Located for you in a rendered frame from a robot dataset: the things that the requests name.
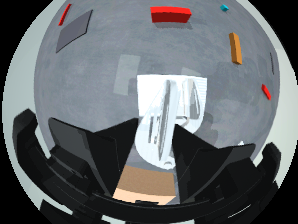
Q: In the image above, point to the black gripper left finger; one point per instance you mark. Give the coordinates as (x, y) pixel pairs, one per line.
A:
(106, 151)

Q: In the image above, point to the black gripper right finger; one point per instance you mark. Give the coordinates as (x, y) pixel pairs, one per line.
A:
(198, 163)

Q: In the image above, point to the orange rectangular bar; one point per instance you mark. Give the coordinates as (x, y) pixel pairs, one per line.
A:
(235, 49)

